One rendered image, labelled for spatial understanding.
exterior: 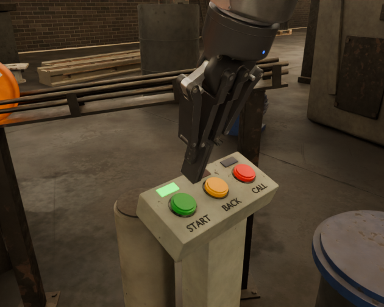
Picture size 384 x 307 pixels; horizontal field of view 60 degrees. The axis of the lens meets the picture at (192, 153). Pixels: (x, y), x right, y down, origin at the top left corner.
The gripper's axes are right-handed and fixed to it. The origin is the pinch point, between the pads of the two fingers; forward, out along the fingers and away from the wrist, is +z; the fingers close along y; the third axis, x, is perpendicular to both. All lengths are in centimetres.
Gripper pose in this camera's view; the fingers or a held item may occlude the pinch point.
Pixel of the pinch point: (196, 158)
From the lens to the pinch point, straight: 46.3
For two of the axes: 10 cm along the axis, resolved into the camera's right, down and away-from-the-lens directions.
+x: 6.4, 6.0, -4.8
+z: -2.4, 7.5, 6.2
